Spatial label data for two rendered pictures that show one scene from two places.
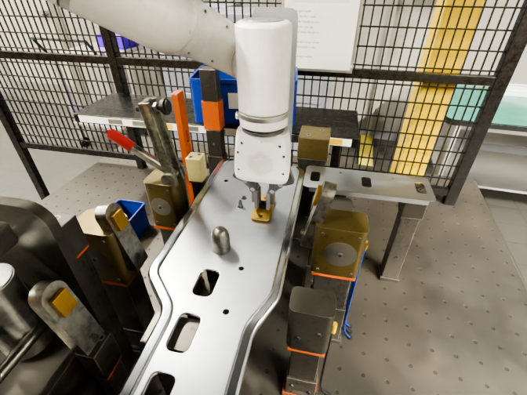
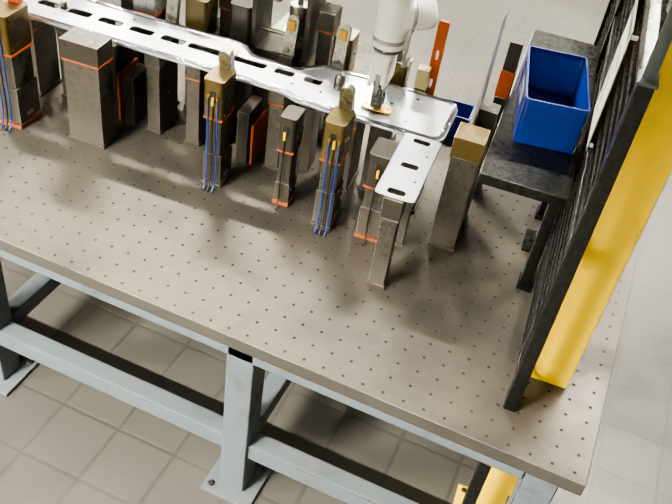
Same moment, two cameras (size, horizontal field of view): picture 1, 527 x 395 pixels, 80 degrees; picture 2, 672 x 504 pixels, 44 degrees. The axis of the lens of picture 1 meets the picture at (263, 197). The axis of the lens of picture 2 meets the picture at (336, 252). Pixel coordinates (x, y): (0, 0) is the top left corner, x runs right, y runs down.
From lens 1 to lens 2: 2.15 m
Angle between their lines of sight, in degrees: 68
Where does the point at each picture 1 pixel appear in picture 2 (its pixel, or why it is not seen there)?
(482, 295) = (339, 339)
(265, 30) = not seen: outside the picture
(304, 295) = (297, 110)
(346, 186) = (402, 152)
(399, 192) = (390, 177)
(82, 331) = (288, 43)
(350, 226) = (333, 116)
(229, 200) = (390, 97)
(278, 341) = not seen: hidden behind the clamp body
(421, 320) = (321, 281)
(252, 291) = (302, 92)
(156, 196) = not seen: hidden behind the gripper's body
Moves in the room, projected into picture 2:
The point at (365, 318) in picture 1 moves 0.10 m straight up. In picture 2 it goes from (329, 247) to (334, 219)
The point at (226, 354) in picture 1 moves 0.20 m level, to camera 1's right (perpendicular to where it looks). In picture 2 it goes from (269, 80) to (254, 118)
